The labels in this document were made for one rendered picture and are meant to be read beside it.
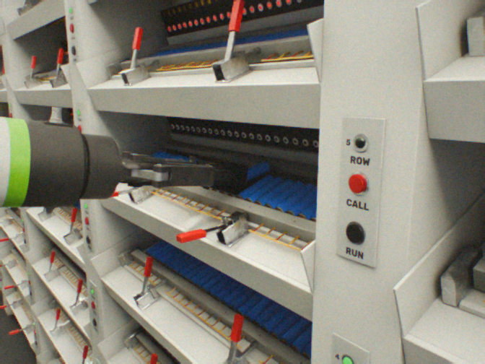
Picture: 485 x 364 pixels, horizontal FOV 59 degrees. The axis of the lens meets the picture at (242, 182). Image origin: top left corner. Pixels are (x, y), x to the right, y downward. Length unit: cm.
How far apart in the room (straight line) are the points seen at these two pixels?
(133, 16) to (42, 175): 56
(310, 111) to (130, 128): 59
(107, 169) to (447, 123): 34
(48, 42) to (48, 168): 118
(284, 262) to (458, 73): 26
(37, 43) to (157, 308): 106
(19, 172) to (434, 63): 37
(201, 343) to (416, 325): 40
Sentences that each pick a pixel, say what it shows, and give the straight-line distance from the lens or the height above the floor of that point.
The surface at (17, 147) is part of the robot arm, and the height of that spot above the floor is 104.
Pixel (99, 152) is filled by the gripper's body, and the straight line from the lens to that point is 49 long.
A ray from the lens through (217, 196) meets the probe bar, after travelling 62.
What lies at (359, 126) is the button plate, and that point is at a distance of 36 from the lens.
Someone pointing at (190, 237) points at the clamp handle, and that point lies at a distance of 51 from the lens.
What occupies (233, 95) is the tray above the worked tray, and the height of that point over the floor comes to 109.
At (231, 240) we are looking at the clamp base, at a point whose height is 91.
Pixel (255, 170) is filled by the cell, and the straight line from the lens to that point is 64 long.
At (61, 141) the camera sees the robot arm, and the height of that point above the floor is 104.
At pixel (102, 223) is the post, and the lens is 95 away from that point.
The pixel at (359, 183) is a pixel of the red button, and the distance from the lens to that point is 36.
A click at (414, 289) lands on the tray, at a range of 37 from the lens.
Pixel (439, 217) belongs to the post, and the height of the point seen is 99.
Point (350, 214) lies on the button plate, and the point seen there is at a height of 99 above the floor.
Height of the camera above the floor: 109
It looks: 12 degrees down
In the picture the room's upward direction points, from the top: straight up
